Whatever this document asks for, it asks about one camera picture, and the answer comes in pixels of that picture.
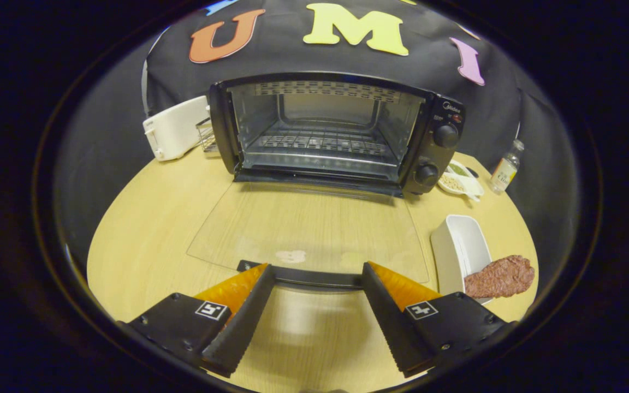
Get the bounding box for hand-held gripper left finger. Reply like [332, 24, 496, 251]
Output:
[118, 263, 277, 378]

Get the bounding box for black toaster oven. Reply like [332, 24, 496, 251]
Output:
[186, 71, 465, 290]

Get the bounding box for clear glass bottle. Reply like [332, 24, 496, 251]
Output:
[488, 139, 525, 195]

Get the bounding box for white toaster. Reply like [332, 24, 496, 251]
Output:
[143, 96, 211, 162]

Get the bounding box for brown meat piece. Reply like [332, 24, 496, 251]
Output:
[464, 255, 536, 299]

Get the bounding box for white rectangular tray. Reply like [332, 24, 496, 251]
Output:
[430, 215, 494, 305]

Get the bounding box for white divided grain dish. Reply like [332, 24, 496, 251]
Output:
[437, 160, 484, 203]

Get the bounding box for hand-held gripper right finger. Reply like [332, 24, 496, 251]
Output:
[361, 261, 514, 378]

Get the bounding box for black backdrop cloth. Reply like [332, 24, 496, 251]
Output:
[55, 0, 583, 284]

